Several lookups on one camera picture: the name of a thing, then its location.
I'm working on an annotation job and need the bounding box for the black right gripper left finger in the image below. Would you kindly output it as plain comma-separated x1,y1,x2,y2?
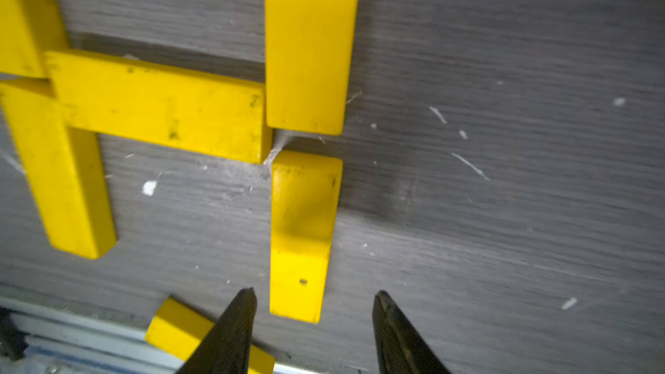
176,287,257,374

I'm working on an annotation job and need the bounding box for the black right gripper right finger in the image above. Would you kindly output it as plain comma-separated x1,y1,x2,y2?
372,291,451,374

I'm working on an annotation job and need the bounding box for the yellow block front edge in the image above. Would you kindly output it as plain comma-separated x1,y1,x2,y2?
145,299,275,373

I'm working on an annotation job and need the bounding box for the yellow block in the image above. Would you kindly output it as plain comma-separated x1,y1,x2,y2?
269,151,343,324

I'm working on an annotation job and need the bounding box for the yellow block bar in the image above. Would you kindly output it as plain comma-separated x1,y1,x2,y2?
45,50,272,164

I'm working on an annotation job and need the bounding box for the yellow block vertical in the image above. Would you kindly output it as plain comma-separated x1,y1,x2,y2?
264,0,358,136
1,78,116,260
1,0,69,79

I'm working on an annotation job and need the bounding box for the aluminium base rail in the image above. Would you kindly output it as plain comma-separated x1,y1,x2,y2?
0,295,323,374

